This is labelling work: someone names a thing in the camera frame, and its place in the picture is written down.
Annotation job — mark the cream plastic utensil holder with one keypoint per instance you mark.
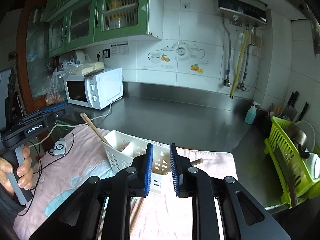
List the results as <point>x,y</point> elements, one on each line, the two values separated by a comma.
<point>122,148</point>

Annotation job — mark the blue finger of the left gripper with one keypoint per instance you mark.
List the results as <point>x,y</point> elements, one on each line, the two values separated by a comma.
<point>56,107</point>

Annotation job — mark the black kitchen knife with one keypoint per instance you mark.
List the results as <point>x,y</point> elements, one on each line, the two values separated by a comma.
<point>289,111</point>

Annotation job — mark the person's left hand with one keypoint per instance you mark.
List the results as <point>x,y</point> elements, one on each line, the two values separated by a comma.
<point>24,172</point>

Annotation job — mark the blue soap dispenser bottle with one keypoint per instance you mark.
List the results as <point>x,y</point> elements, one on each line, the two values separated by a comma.
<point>251,113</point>

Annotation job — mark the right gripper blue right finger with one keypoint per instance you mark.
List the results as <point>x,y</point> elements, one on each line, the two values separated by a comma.
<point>175,168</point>

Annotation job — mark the white microwave oven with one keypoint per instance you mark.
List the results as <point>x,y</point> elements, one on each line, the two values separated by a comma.
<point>96,90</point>

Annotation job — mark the green wall cabinet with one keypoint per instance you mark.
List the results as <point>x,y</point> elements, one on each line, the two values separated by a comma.
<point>75,24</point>

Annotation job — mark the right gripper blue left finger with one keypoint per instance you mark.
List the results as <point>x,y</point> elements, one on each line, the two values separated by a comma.
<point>148,168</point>

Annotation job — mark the small white round-dial device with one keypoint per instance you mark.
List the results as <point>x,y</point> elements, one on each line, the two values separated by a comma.
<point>60,148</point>

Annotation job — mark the pink towel with blue airplane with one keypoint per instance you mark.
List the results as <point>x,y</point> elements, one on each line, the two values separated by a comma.
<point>162,216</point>

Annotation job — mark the green dish drying rack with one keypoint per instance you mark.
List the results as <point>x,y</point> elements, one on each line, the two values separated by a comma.
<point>296,167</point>

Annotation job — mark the wall gas water heater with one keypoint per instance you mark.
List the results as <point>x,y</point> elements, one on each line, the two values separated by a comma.
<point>242,11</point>

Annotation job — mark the plastic bag with food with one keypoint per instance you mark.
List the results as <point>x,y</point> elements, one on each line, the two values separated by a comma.
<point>56,92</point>

